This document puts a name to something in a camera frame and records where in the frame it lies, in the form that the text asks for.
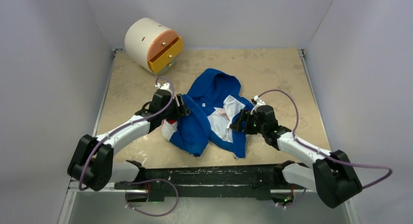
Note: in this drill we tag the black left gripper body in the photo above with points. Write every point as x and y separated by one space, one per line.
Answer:
174 112

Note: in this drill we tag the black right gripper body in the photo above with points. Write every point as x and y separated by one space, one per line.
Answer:
252 125

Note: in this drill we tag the blue white red jacket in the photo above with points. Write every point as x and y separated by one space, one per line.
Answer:
215 103

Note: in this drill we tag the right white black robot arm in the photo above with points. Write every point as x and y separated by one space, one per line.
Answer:
329 174

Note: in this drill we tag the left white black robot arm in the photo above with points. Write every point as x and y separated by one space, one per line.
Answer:
92 162

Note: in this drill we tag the round white drawer cabinet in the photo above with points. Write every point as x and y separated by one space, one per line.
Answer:
153 46

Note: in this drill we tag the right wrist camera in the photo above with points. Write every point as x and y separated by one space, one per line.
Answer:
257 102

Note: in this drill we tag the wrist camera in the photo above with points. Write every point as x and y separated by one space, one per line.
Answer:
257 102
166 86

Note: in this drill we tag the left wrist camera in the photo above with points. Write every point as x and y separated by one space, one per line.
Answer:
166 86

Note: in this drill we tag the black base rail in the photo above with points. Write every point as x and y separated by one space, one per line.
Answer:
262 182

